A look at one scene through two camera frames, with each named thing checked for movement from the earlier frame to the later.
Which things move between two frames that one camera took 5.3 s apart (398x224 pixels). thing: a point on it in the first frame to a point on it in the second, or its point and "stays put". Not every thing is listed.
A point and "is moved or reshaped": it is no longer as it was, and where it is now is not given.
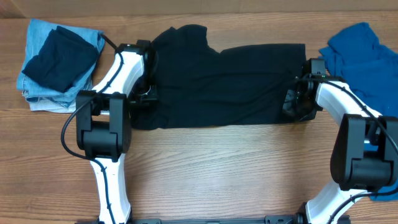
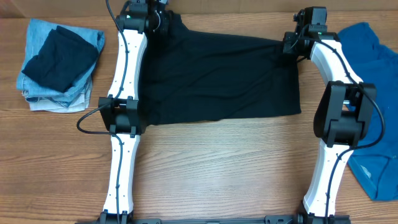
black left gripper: [147, 101] to [166, 17]
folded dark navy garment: [63, 61] stays put
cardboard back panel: [55, 8] stays put
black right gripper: [296, 101] to [288, 45]
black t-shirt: [199, 86] is moved or reshaped
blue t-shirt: [356, 60] stays put
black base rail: [268, 219] stays put
